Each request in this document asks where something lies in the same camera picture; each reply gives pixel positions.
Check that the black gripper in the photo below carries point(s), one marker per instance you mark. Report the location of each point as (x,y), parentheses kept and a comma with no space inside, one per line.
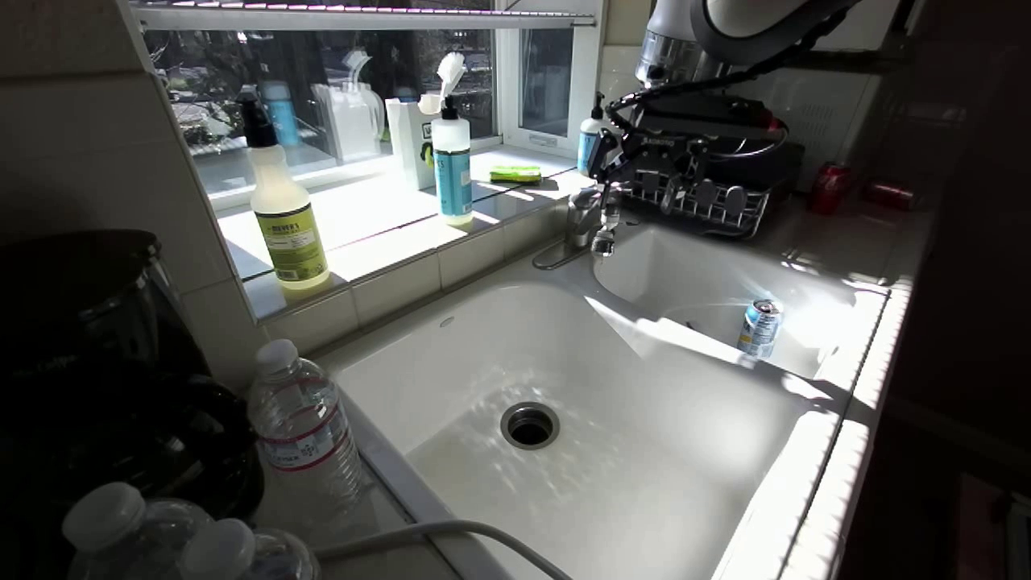
(696,132)

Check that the chrome kitchen faucet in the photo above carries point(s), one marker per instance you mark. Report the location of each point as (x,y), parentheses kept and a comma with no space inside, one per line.
(588,225)

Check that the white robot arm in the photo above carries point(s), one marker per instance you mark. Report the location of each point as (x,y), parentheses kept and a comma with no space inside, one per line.
(751,28)

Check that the blue white dish soap bottle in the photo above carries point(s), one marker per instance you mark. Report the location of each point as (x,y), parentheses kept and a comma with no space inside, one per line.
(588,140)

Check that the green sponge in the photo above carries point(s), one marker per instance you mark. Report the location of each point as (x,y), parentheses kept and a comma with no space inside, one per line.
(515,175)

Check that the blue label soap bottle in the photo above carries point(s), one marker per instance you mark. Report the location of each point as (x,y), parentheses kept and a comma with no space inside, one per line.
(452,171)

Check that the white container green print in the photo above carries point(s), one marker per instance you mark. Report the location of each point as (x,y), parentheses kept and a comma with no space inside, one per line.
(404,140)

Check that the blue soda can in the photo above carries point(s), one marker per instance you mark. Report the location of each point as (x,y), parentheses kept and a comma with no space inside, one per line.
(760,327)

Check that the red round object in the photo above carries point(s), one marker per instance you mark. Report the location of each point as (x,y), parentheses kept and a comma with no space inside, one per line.
(831,189)

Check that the white double basin sink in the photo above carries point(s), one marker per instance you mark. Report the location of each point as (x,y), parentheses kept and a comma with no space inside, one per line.
(645,430)

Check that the black disposal drain opening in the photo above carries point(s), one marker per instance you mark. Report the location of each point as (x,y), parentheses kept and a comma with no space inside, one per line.
(529,426)

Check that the white plastic jug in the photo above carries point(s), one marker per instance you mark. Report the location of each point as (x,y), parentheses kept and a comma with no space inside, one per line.
(348,115)

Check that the red flat object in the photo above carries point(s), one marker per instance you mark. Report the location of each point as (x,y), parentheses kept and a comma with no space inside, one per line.
(890,196)

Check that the green label spray bottle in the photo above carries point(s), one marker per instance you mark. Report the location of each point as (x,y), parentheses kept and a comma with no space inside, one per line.
(289,228)

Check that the clear plastic water bottle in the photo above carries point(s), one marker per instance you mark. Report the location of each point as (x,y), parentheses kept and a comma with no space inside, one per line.
(308,430)
(242,552)
(116,533)

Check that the black coffee maker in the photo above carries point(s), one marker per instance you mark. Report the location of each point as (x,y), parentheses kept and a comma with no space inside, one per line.
(97,375)

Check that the white window frame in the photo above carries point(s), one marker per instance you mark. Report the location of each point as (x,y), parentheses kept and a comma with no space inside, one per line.
(366,16)

